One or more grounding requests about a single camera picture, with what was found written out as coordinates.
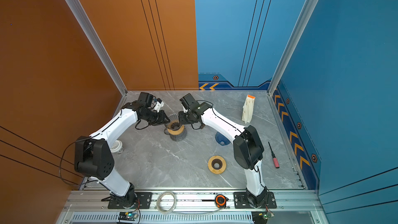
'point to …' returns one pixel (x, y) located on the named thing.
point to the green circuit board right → (267, 215)
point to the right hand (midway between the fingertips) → (179, 120)
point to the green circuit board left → (129, 216)
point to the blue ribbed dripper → (221, 139)
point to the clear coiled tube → (157, 201)
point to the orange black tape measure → (221, 201)
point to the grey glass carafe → (177, 137)
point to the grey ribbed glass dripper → (173, 122)
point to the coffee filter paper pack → (248, 109)
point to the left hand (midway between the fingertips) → (169, 119)
